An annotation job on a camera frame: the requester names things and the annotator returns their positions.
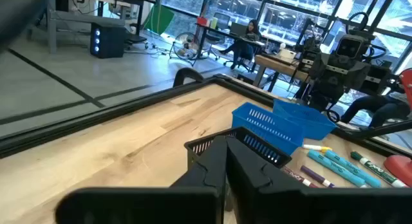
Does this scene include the black computer tower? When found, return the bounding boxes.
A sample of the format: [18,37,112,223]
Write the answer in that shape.
[89,23,127,59]

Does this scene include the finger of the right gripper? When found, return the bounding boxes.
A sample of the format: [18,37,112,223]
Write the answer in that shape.
[326,95,344,113]
[308,88,329,112]

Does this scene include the blue slotted plastic basket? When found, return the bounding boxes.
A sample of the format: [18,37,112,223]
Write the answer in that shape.
[231,102,305,156]
[272,98,337,141]

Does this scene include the maroon Expo marker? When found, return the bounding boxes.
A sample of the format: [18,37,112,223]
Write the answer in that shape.
[281,165,319,189]

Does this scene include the black slotted plastic basket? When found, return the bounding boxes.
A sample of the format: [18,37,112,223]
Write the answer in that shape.
[183,126,292,169]

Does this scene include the black desk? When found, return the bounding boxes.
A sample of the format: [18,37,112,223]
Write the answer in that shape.
[195,23,267,59]

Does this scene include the floor fan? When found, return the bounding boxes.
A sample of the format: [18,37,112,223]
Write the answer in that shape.
[169,32,202,67]

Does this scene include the purple marker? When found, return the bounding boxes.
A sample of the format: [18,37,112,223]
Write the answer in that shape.
[299,165,335,189]

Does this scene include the wooden desk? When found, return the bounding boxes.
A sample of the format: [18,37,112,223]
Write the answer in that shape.
[253,55,310,93]

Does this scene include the black office chair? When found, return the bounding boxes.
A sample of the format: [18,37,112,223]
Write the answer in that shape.
[205,12,232,59]

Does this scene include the laptop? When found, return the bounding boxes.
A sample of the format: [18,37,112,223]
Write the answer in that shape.
[229,22,248,37]

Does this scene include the yellow highlighter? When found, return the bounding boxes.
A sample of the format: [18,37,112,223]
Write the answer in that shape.
[301,144,333,153]

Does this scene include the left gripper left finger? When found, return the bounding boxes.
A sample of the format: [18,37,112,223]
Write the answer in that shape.
[55,136,228,224]

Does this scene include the markers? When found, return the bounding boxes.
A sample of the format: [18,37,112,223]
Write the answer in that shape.
[350,151,409,189]

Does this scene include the green board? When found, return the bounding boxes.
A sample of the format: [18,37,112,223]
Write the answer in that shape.
[143,5,174,35]

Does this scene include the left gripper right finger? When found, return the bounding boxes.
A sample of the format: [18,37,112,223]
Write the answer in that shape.
[227,137,412,224]

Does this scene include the black metal table frame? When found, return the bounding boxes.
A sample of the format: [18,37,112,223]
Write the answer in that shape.
[0,73,412,159]

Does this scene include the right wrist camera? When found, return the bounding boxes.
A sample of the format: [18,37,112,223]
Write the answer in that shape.
[335,35,365,60]

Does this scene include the person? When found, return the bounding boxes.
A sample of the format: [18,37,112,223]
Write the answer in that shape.
[340,90,412,128]
[220,19,263,70]

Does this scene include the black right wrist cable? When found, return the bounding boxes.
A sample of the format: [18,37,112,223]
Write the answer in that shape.
[345,11,387,62]

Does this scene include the gray metal desk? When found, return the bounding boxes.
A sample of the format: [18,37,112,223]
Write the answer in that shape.
[48,0,129,54]

